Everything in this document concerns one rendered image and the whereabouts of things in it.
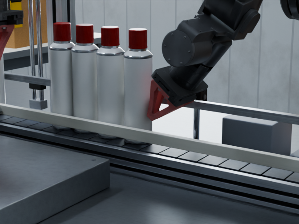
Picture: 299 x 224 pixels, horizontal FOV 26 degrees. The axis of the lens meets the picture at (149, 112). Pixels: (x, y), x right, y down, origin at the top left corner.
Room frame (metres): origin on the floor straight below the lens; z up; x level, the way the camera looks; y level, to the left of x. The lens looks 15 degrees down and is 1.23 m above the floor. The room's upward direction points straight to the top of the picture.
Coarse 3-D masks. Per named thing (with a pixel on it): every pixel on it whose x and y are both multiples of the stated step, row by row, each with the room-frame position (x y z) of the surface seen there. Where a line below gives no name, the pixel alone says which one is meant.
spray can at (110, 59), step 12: (108, 36) 1.15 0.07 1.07; (108, 48) 1.15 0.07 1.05; (120, 48) 1.16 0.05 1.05; (108, 60) 1.14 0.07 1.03; (120, 60) 1.15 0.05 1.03; (108, 72) 1.14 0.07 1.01; (120, 72) 1.15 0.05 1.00; (108, 84) 1.14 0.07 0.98; (120, 84) 1.15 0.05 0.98; (108, 96) 1.14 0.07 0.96; (120, 96) 1.15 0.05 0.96; (108, 108) 1.14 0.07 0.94; (120, 108) 1.15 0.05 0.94; (108, 120) 1.14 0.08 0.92; (120, 120) 1.15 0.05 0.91
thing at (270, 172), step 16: (32, 128) 1.22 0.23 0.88; (48, 128) 1.22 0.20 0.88; (112, 144) 1.12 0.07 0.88; (128, 144) 1.11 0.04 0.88; (144, 144) 1.11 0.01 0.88; (192, 160) 1.02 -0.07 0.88; (208, 160) 1.02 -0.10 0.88; (224, 160) 1.02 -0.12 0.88; (272, 176) 0.95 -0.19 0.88; (288, 176) 0.95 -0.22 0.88
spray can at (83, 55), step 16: (80, 32) 1.19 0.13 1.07; (80, 48) 1.18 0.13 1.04; (96, 48) 1.19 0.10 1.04; (80, 64) 1.18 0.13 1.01; (96, 64) 1.19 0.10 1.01; (80, 80) 1.18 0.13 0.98; (96, 80) 1.19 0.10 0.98; (80, 96) 1.18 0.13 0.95; (96, 96) 1.19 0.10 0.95; (80, 112) 1.18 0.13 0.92; (96, 112) 1.19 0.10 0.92
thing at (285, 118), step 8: (8, 72) 1.37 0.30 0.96; (16, 80) 1.34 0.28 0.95; (24, 80) 1.33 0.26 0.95; (32, 80) 1.32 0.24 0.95; (40, 80) 1.30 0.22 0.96; (48, 80) 1.29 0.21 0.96; (192, 104) 1.11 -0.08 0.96; (200, 104) 1.10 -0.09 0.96; (208, 104) 1.09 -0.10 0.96; (216, 104) 1.08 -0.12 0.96; (224, 104) 1.08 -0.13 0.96; (224, 112) 1.07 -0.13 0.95; (232, 112) 1.06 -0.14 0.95; (240, 112) 1.06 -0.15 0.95; (248, 112) 1.05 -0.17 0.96; (256, 112) 1.04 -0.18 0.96; (264, 112) 1.03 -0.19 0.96; (272, 112) 1.03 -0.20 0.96; (280, 112) 1.03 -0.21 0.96; (272, 120) 1.03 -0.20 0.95; (280, 120) 1.02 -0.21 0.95; (288, 120) 1.01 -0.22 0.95; (296, 120) 1.00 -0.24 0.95
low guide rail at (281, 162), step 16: (0, 112) 1.27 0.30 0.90; (16, 112) 1.24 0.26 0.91; (32, 112) 1.22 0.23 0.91; (48, 112) 1.21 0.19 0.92; (80, 128) 1.15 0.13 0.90; (96, 128) 1.13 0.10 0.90; (112, 128) 1.11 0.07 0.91; (128, 128) 1.10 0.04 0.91; (160, 144) 1.06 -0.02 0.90; (176, 144) 1.04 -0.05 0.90; (192, 144) 1.02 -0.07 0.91; (208, 144) 1.01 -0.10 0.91; (224, 144) 1.00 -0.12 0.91; (240, 160) 0.98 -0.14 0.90; (256, 160) 0.96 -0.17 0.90; (272, 160) 0.95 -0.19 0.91; (288, 160) 0.93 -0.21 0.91
